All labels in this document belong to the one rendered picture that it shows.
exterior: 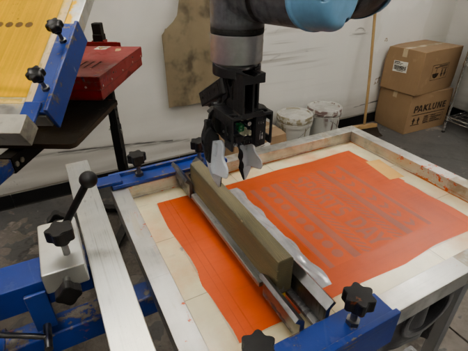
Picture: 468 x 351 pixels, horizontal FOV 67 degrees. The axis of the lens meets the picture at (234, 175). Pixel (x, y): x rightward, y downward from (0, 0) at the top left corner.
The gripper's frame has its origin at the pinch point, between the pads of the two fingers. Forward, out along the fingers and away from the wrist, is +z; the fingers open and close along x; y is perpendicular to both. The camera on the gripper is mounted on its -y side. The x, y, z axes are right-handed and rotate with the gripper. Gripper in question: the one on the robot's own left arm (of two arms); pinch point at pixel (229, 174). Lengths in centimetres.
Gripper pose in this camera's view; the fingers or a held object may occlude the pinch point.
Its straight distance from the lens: 63.2
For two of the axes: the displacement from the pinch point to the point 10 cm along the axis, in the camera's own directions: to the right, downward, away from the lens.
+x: 8.8, -2.4, 4.1
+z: -0.1, 8.5, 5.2
